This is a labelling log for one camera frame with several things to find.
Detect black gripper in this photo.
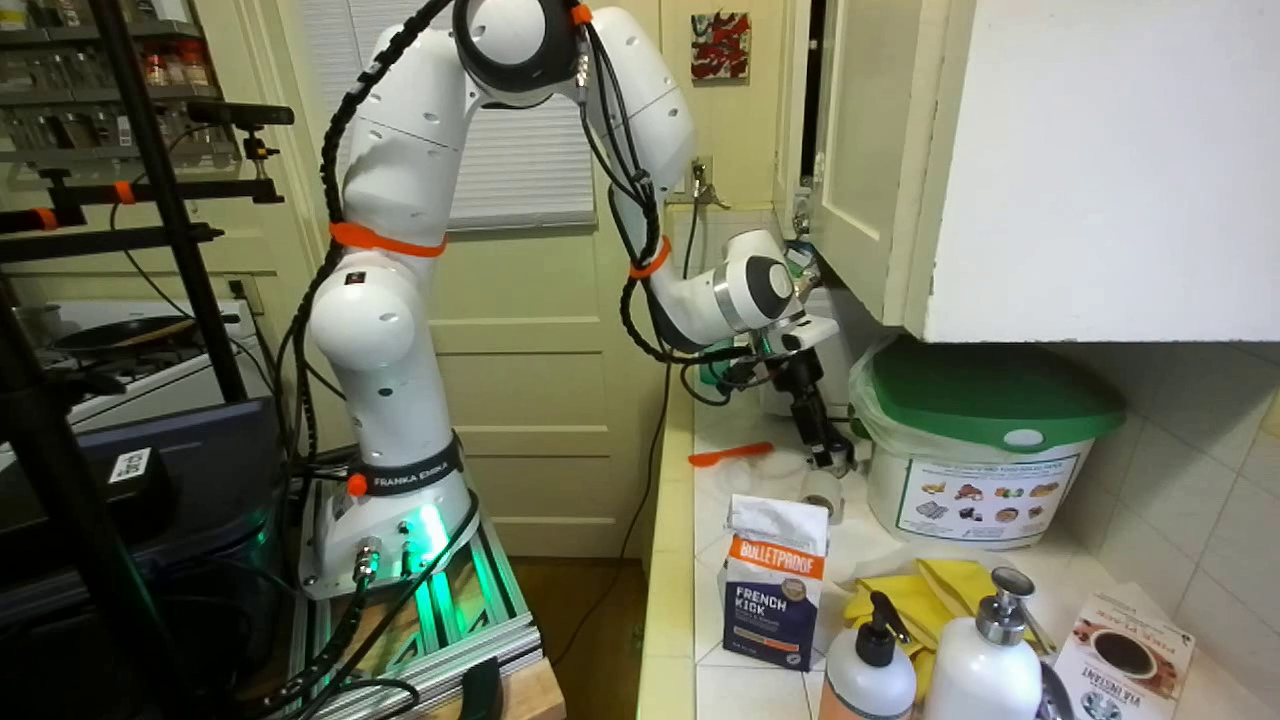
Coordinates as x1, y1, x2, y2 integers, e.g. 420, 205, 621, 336
771, 342, 855, 474

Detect orange marker pen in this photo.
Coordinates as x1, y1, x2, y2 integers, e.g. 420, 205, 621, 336
684, 435, 778, 474

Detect white bin with green lid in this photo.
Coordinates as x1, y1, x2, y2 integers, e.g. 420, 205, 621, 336
847, 331, 1134, 551

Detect white microwave oven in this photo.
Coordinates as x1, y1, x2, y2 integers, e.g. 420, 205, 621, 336
796, 281, 898, 422

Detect green plastic cup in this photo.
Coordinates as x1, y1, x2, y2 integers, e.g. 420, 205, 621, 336
684, 348, 766, 406

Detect green yellow sponge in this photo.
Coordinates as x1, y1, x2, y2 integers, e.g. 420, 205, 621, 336
782, 237, 830, 293

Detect coffee bag with orange label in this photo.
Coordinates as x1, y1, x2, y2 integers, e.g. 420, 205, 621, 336
718, 494, 833, 676

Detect yellow cloth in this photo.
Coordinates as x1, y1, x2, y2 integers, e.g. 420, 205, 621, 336
835, 558, 1057, 696

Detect white spray bottle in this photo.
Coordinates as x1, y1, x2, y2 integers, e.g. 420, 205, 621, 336
815, 590, 920, 720

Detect white pump soap bottle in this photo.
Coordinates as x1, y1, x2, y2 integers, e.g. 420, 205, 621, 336
920, 565, 1050, 720

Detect cream panel door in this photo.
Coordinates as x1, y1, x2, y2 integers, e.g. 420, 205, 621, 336
272, 0, 689, 559

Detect coffee box with cup picture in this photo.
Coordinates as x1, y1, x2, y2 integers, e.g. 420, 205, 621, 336
1045, 590, 1202, 720

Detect black computer case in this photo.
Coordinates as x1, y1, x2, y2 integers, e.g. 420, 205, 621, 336
0, 398, 293, 632

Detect grey printer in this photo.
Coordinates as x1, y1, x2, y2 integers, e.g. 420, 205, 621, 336
35, 295, 276, 435

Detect black metal rack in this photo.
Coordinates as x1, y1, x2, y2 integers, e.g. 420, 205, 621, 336
0, 0, 295, 406

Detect cream wall power outlet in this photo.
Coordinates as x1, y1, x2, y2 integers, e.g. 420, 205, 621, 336
662, 151, 718, 209

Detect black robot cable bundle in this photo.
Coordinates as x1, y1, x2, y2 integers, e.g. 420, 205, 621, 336
582, 23, 712, 374

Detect cream wall cabinet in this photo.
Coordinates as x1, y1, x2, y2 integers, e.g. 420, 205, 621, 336
778, 0, 1280, 348

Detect red floral wall picture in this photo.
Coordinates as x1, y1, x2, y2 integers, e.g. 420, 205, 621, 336
689, 9, 755, 90

